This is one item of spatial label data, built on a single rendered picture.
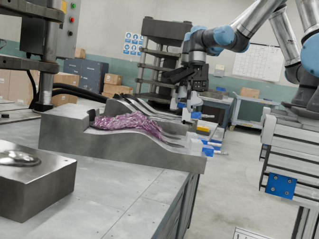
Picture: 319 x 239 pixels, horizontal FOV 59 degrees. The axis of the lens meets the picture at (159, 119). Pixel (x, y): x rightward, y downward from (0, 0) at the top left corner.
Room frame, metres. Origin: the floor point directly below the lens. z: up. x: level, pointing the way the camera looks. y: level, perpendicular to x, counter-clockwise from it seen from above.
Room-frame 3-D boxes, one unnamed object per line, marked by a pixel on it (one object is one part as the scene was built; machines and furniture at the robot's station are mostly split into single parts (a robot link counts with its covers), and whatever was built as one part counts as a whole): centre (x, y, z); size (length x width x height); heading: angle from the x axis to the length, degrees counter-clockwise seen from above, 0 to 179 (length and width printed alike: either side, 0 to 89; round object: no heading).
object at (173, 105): (1.48, -0.11, 0.93); 0.13 x 0.05 x 0.05; 75
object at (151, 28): (5.98, -0.02, 1.03); 1.54 x 0.94 x 2.06; 165
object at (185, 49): (1.49, -0.10, 1.25); 0.09 x 0.08 x 0.11; 94
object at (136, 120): (0.94, 0.09, 0.90); 0.26 x 0.18 x 0.08; 93
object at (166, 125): (1.30, 0.09, 0.87); 0.50 x 0.26 x 0.14; 75
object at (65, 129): (0.93, 0.09, 0.86); 0.50 x 0.26 x 0.11; 93
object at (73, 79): (5.80, 2.51, 0.37); 1.20 x 0.82 x 0.74; 83
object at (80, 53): (8.27, 2.69, 1.26); 0.42 x 0.33 x 0.29; 75
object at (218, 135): (4.48, -0.76, 0.28); 0.61 x 0.41 x 0.15; 75
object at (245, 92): (6.95, -2.06, 0.94); 0.41 x 0.33 x 0.29; 83
